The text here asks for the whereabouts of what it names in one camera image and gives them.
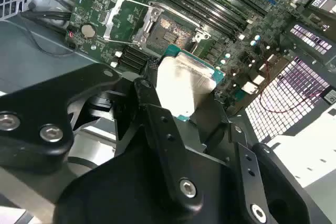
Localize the metal socket cover frame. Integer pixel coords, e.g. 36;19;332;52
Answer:
103;0;158;46

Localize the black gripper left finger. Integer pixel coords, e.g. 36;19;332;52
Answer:
0;56;204;210

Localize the silver CPU with green edge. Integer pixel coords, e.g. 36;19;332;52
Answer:
155;43;227;123

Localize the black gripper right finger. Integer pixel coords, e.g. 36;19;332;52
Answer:
190;94;325;224

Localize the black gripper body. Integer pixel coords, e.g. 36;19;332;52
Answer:
54;87;246;224

